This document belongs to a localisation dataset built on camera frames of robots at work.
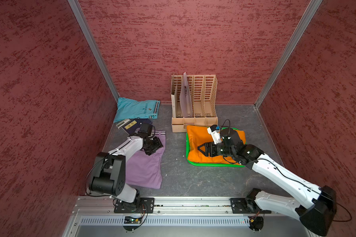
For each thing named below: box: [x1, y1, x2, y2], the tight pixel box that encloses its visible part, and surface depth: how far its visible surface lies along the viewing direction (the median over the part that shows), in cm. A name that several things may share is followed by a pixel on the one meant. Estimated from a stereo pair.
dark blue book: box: [116, 118, 153, 135], surface depth 109 cm
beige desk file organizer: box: [170, 74, 219, 133], surface depth 109 cm
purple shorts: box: [125, 130, 166, 190], surface depth 86 cm
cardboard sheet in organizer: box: [171, 85, 178, 118], surface depth 94 cm
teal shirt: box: [113, 97, 161, 123], surface depth 116 cm
